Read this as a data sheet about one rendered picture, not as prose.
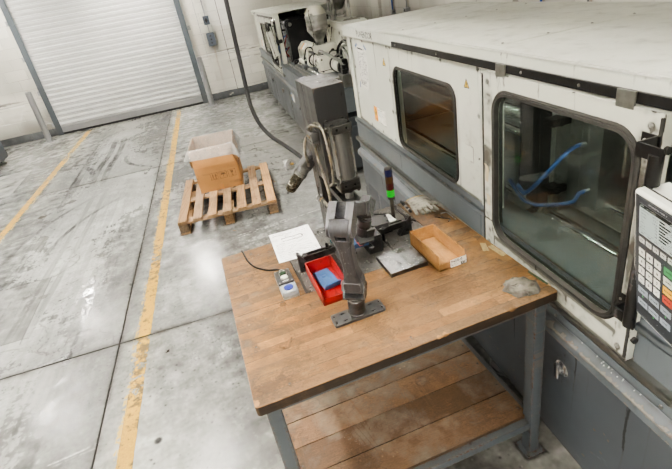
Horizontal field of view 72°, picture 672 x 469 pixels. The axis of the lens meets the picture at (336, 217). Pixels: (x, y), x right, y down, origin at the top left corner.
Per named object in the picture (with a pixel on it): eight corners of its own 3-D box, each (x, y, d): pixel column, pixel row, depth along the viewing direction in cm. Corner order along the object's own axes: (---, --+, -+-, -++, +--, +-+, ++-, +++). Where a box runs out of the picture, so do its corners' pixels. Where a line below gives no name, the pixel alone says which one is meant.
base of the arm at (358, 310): (326, 300, 169) (332, 311, 163) (376, 283, 173) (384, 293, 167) (330, 317, 173) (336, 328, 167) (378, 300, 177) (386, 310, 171)
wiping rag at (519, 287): (493, 287, 174) (516, 302, 163) (493, 280, 173) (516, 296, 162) (524, 275, 177) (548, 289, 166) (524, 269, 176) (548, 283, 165)
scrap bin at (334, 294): (324, 306, 179) (321, 294, 176) (307, 274, 201) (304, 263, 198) (352, 296, 182) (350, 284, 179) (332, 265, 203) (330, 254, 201)
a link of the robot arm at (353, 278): (349, 284, 173) (332, 215, 155) (367, 285, 171) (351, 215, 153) (345, 296, 169) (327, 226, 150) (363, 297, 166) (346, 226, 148)
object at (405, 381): (310, 565, 182) (254, 408, 141) (263, 387, 267) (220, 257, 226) (547, 452, 206) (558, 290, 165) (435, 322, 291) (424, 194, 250)
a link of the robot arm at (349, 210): (351, 200, 180) (324, 201, 151) (373, 199, 177) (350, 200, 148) (352, 231, 181) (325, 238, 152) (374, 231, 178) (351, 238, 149)
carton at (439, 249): (439, 273, 187) (438, 257, 184) (410, 246, 209) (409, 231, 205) (466, 263, 190) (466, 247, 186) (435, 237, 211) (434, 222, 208)
